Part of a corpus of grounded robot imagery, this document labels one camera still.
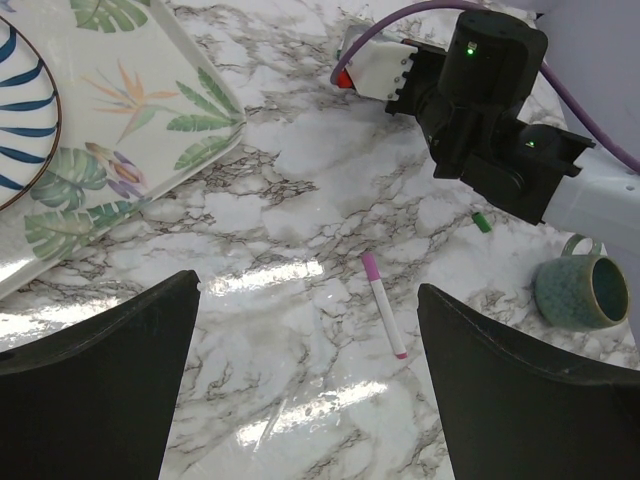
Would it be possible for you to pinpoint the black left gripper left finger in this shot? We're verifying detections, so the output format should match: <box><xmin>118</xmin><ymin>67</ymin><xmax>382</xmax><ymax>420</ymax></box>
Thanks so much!
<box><xmin>1</xmin><ymin>271</ymin><xmax>200</xmax><ymax>479</ymax></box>

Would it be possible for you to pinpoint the white marker with pink tip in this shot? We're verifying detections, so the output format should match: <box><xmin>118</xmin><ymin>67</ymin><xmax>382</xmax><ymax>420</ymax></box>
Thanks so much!
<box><xmin>368</xmin><ymin>279</ymin><xmax>408</xmax><ymax>359</ymax></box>

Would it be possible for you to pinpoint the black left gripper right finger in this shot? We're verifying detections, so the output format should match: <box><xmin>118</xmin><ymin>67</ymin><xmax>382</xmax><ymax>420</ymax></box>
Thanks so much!
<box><xmin>417</xmin><ymin>284</ymin><xmax>639</xmax><ymax>479</ymax></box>

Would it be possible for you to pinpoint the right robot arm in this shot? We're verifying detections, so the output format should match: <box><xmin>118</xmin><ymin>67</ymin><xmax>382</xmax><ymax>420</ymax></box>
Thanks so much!
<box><xmin>386</xmin><ymin>10</ymin><xmax>639</xmax><ymax>253</ymax></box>

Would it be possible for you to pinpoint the white blue striped plate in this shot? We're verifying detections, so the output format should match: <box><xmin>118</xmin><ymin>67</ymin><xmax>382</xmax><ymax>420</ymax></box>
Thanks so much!
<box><xmin>1</xmin><ymin>19</ymin><xmax>62</xmax><ymax>209</ymax></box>

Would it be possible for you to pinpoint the floral rectangular tray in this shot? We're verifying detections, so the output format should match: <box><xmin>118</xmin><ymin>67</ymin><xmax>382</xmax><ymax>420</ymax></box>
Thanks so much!
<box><xmin>1</xmin><ymin>1</ymin><xmax>246</xmax><ymax>294</ymax></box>

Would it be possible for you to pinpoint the pink pen cap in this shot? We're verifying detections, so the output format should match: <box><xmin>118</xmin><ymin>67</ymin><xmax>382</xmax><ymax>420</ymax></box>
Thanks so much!
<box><xmin>361</xmin><ymin>252</ymin><xmax>381</xmax><ymax>282</ymax></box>

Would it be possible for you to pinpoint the green pen cap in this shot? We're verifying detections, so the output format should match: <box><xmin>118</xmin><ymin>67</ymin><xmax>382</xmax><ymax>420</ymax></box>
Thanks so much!
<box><xmin>472</xmin><ymin>212</ymin><xmax>492</xmax><ymax>234</ymax></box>

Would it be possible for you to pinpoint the teal ceramic mug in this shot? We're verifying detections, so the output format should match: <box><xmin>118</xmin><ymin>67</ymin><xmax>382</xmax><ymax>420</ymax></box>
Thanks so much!
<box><xmin>533</xmin><ymin>234</ymin><xmax>631</xmax><ymax>332</ymax></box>

